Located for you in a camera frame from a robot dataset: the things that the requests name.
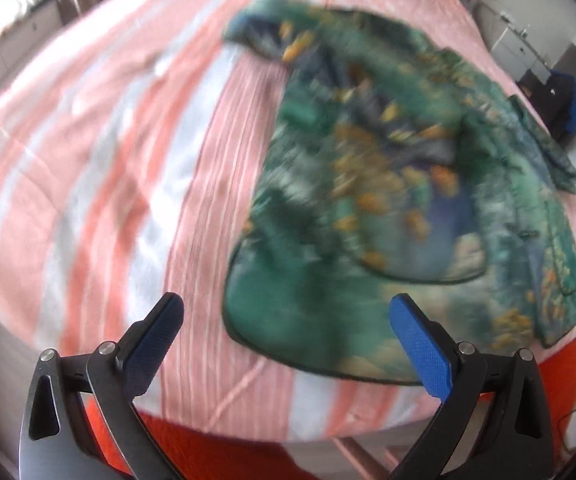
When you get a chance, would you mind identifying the dark jacket on chair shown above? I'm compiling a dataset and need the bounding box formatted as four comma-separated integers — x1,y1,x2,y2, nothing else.
517,67,576,147

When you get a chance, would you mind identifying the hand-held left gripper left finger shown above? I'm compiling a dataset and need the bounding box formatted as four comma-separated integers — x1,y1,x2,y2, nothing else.
18,292,185,480

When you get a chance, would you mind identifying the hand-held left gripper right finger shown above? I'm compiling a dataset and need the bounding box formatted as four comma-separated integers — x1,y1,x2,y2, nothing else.
389,294,555,480

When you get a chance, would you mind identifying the pink striped bed sheet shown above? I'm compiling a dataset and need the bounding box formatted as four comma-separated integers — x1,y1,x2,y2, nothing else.
0,0,576,443

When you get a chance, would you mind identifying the green printed jacket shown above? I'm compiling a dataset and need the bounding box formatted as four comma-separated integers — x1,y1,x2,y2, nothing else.
222,0,576,386

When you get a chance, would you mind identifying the white desk cabinet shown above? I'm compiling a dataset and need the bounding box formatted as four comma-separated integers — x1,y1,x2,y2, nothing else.
477,2,576,88

